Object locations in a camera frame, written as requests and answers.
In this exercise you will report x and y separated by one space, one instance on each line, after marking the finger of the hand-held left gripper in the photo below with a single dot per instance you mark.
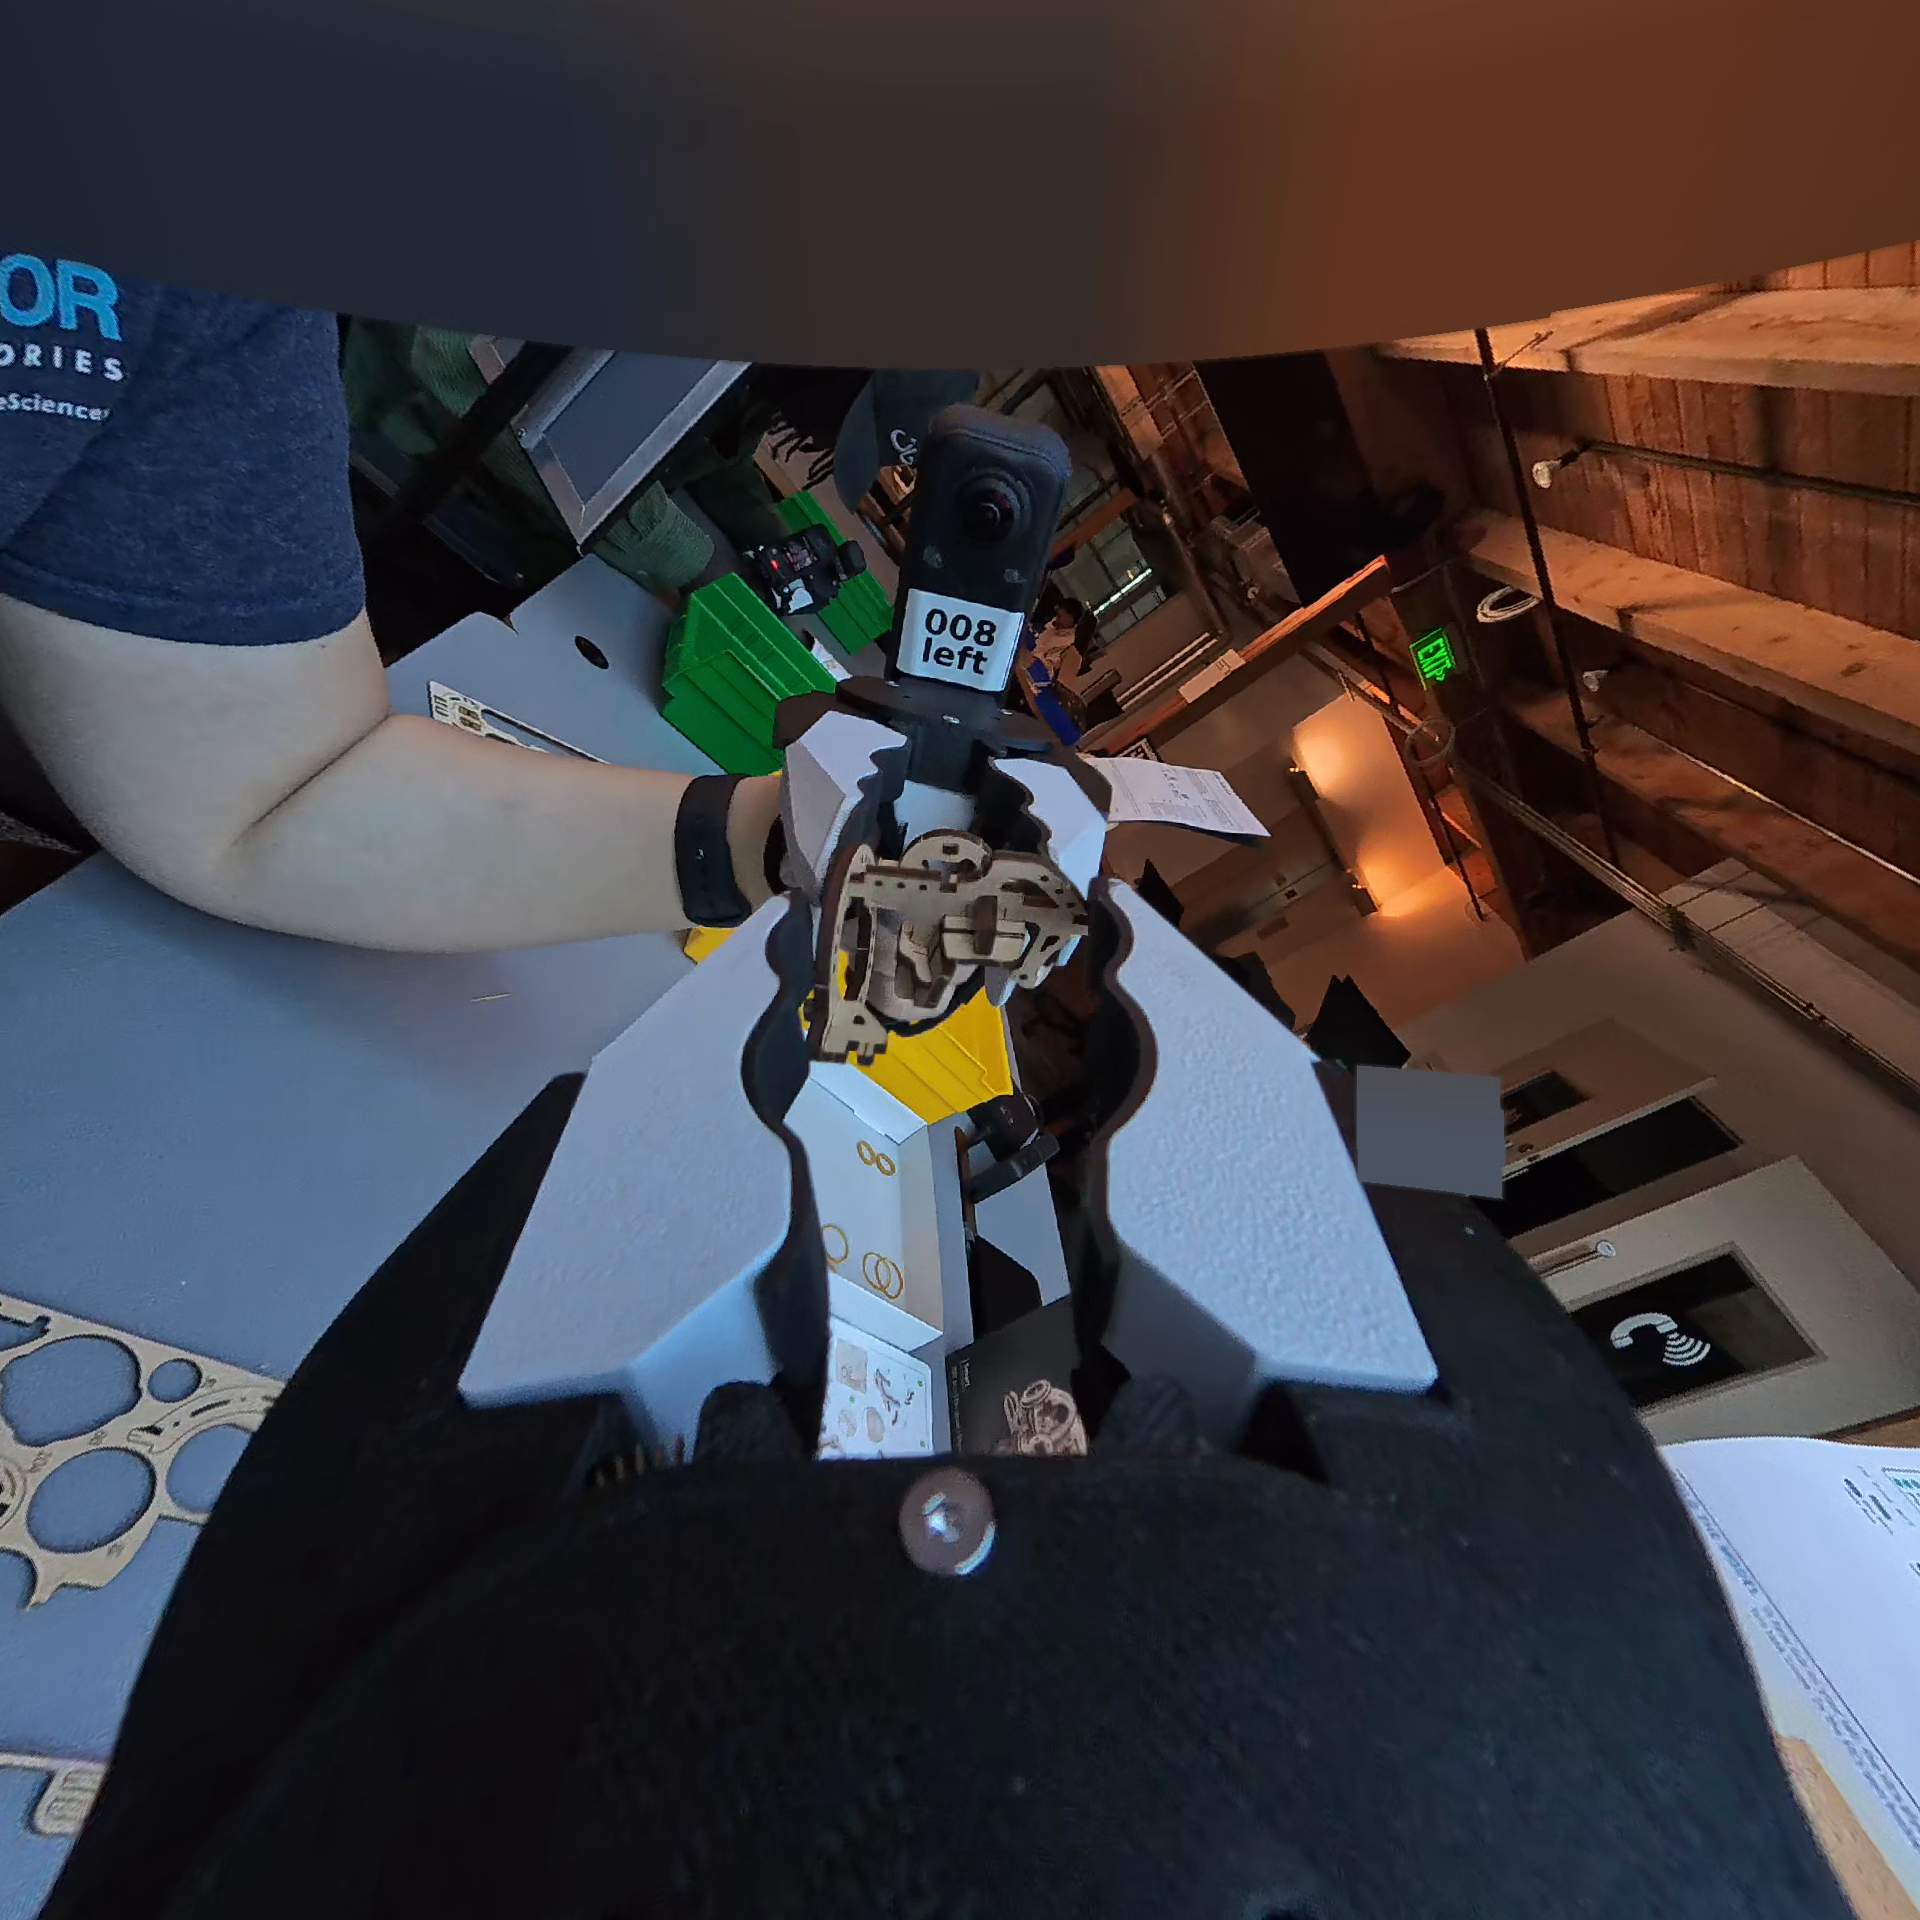
1068 819
825 780

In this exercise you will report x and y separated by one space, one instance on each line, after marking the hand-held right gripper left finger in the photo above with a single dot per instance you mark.
644 1201

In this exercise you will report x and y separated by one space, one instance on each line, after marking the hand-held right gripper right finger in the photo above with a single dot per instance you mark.
1260 1201

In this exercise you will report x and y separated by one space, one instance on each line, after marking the wooden model assembly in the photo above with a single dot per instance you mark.
930 931

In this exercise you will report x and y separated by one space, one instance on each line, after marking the person's left forearm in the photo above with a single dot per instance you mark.
375 827

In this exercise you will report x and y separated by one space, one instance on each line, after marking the person's left hand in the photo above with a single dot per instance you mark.
755 841

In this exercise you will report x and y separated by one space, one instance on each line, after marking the white printed paper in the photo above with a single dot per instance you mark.
1184 799

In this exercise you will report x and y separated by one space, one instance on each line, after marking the black wristband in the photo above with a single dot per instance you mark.
709 849

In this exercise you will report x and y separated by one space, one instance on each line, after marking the white cardboard box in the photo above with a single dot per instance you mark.
879 1201

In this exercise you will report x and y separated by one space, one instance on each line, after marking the yellow plastic bin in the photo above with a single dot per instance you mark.
944 1059

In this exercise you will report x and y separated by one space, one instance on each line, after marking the small illustrated leaflet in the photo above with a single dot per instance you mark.
879 1396

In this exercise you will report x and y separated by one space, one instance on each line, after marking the black printed box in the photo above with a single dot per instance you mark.
1020 1396

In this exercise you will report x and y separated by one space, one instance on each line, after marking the narrow laser-cut wooden sheet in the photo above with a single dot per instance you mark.
503 723

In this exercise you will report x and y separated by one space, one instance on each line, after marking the green exit sign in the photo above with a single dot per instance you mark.
1433 658

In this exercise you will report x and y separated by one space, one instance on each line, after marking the large laser-cut wooden sheet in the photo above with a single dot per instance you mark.
136 1441

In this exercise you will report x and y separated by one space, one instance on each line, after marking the printed instruction sheet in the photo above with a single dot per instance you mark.
1828 1621

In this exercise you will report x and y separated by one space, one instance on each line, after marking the navy t-shirt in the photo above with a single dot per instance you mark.
181 482

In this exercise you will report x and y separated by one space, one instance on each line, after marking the small laser-cut wooden sheet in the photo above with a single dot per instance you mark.
52 1793

